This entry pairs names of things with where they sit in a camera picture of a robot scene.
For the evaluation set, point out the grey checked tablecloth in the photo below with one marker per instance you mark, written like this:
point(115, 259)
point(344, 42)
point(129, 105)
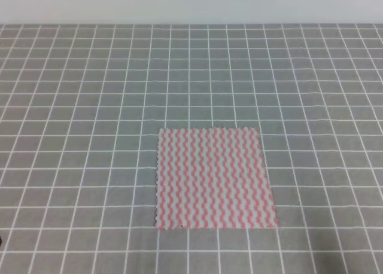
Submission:
point(81, 107)

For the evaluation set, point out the pink white wavy striped towel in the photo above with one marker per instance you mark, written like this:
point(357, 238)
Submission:
point(212, 178)

